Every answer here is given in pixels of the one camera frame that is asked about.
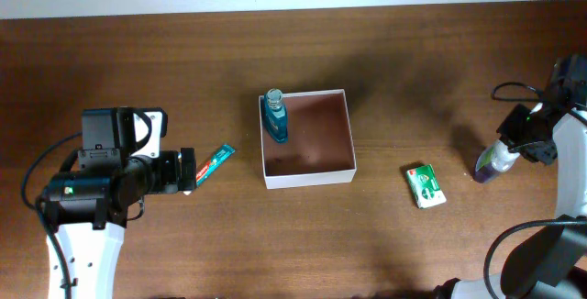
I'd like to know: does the clear purple liquid bottle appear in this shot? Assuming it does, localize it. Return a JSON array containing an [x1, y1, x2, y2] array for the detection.
[[473, 139, 520, 183]]

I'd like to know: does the green white soap box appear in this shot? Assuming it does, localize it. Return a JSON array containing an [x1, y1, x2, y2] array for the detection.
[[405, 164, 447, 209]]

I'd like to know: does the teal mouthwash bottle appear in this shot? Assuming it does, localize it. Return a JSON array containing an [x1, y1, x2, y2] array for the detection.
[[262, 88, 288, 144]]

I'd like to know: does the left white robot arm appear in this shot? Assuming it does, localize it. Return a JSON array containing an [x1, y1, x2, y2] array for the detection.
[[36, 148, 196, 298]]

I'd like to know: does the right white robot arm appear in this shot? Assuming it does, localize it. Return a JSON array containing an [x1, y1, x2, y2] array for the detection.
[[432, 54, 586, 299]]

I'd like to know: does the teal red toothpaste box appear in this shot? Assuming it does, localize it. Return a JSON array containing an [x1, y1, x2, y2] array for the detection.
[[196, 144, 236, 187]]

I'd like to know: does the white open cardboard box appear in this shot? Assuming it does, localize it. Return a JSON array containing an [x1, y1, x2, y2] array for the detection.
[[260, 89, 357, 189]]

